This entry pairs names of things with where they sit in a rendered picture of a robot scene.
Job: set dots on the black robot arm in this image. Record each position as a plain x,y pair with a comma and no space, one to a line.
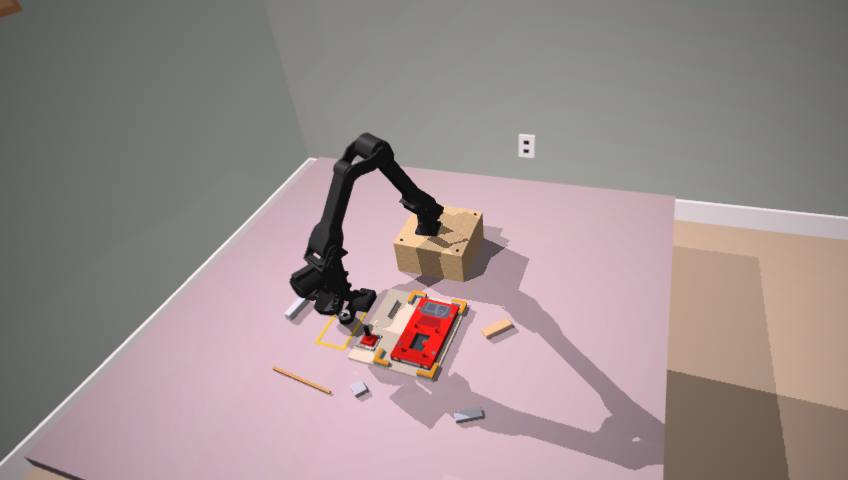
327,236

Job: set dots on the grey and black wheel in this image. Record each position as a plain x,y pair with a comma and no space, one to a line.
344,317

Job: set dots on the orange thin rod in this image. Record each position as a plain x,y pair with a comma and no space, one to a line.
301,380

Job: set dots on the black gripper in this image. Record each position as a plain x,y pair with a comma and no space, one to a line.
359,300

